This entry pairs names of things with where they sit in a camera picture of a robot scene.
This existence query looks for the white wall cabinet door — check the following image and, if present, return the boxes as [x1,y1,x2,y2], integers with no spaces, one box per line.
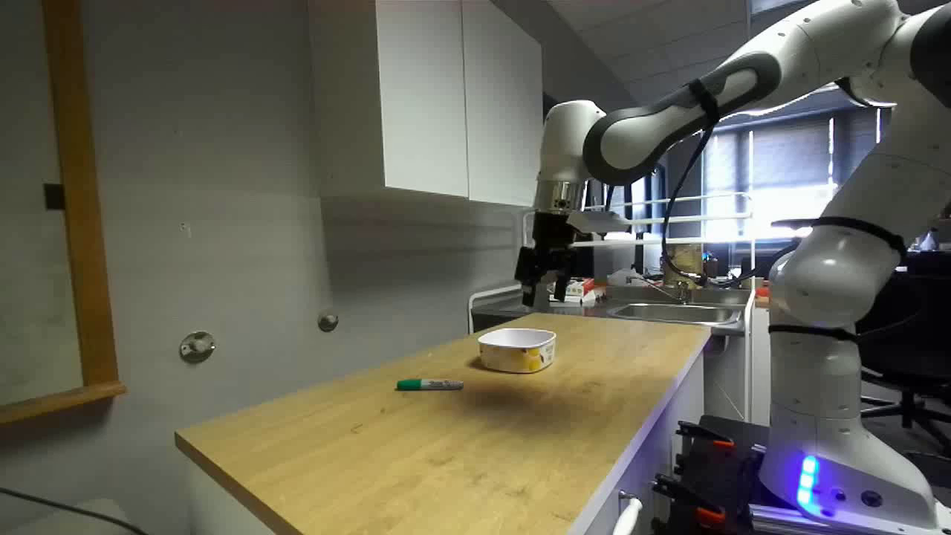
[371,0,472,198]
[462,0,547,210]

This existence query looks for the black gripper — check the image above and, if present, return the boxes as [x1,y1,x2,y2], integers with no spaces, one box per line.
[511,207,599,311]

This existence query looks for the black office chair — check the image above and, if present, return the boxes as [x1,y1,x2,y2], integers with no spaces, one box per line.
[856,248,951,461]

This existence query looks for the white drawer handle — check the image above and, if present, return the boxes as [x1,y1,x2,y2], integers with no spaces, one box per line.
[610,494,649,535]

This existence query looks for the whiteboard with wooden frame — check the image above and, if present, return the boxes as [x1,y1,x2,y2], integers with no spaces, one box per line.
[0,0,131,431]

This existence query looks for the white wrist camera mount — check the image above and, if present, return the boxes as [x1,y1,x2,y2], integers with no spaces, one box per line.
[566,204,637,236]

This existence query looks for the white bowl with yellow print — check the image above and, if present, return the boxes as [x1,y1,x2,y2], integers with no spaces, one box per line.
[475,327,558,378]

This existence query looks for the brown jar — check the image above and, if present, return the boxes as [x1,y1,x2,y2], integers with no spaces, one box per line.
[667,245,707,291]

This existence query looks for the white counter base cabinet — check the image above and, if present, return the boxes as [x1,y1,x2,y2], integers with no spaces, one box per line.
[569,337,713,535]

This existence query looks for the green marker pen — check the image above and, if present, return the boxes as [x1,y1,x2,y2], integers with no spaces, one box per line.
[395,378,466,394]

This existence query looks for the black clamp with orange handle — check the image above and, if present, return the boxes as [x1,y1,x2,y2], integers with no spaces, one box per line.
[676,418,744,468]
[651,471,740,535]

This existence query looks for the thin dark floor cable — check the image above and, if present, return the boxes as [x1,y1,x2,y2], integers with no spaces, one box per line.
[0,485,151,535]

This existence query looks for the stainless steel sink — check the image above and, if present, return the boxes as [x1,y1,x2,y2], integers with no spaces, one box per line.
[600,293,749,335]

